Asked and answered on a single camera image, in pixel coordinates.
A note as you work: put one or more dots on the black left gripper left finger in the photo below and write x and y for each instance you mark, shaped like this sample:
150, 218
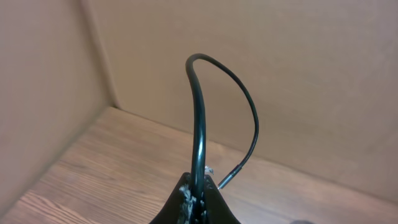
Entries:
178, 208

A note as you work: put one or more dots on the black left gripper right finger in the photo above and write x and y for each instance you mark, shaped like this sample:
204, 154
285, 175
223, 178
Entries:
215, 209

